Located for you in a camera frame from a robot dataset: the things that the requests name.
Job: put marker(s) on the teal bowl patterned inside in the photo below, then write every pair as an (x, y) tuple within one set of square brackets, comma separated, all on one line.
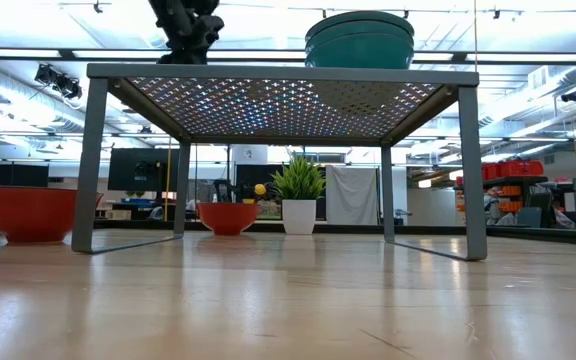
[(358, 27), (358, 52), (358, 16)]

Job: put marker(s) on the red bowl floral inside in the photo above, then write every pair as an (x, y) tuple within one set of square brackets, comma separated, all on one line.
[(228, 220), (23, 215)]

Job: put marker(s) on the black background robot arm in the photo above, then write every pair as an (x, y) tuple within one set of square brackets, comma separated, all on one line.
[(223, 190)]

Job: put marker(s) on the grey perforated metal shelf riser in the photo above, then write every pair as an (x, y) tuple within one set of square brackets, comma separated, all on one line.
[(278, 75)]

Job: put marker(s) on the black ceiling spotlight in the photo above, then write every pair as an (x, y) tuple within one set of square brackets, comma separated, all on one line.
[(69, 88), (45, 75)]

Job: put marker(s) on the black computer monitor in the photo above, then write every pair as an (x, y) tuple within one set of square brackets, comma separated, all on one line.
[(133, 165)]

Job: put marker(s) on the black partition panel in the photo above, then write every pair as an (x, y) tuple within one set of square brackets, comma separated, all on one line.
[(253, 172)]

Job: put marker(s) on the yellow ball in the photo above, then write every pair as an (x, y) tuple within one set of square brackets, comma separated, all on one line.
[(260, 190)]

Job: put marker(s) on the yellow vertical pole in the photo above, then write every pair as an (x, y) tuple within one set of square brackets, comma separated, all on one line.
[(168, 205)]

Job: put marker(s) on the yellow cup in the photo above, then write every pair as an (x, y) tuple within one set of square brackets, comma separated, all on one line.
[(248, 201)]

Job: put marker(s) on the artificial green plant white pot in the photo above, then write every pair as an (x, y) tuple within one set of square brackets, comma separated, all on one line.
[(299, 217)]

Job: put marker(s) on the white hanging cloth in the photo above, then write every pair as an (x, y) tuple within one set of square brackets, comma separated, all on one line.
[(352, 195)]

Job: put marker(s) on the red storage bin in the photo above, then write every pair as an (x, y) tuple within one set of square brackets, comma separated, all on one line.
[(520, 168), (490, 171)]

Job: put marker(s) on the orange storage bin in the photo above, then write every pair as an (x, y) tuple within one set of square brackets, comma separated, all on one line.
[(510, 206), (510, 191)]

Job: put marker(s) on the black shelving rack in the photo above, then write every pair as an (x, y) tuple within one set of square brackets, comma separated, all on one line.
[(518, 179)]

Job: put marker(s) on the grey blue chair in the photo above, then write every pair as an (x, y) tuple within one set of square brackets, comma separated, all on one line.
[(530, 217)]

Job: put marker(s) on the black aluminium table frame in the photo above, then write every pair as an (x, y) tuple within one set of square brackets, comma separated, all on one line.
[(348, 228)]

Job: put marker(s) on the black ceiling security camera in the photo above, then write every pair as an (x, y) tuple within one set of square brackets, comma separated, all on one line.
[(573, 95)]

